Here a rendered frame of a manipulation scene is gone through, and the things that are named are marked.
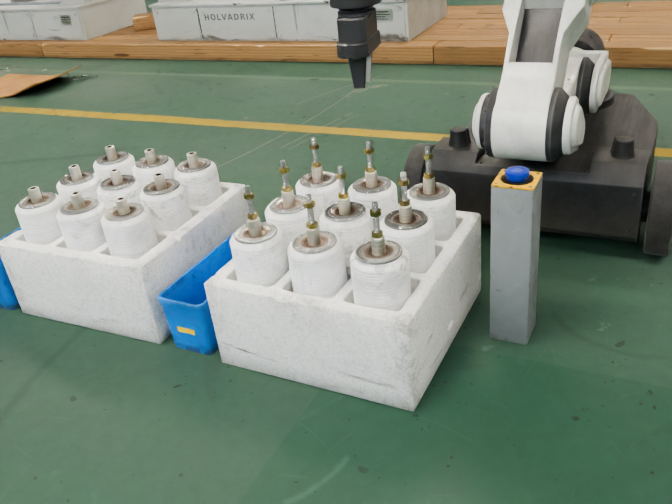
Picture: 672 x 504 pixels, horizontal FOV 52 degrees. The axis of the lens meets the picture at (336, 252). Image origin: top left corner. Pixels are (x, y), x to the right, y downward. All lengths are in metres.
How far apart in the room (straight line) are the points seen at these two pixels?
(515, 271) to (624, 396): 0.27
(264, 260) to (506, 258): 0.42
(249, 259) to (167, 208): 0.32
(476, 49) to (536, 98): 1.70
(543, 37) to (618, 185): 0.33
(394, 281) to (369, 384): 0.19
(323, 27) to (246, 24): 0.43
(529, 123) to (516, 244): 0.27
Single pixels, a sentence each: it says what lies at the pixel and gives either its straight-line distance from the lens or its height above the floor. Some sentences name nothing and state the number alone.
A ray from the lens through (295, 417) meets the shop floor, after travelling 1.18.
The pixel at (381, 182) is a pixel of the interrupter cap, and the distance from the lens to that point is 1.34.
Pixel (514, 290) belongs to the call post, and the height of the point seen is 0.12.
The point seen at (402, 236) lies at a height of 0.24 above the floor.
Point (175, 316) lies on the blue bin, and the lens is 1.35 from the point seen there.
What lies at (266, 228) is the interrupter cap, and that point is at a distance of 1.22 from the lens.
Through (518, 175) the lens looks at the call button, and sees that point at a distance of 1.16.
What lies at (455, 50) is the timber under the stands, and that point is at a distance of 3.08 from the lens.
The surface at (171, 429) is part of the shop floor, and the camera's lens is 1.22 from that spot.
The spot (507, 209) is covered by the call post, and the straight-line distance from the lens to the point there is 1.17.
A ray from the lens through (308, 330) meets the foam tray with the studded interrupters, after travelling 1.15.
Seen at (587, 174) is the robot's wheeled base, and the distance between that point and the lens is 1.51.
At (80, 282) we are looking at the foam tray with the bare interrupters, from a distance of 1.48.
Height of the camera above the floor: 0.80
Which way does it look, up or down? 29 degrees down
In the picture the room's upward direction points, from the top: 7 degrees counter-clockwise
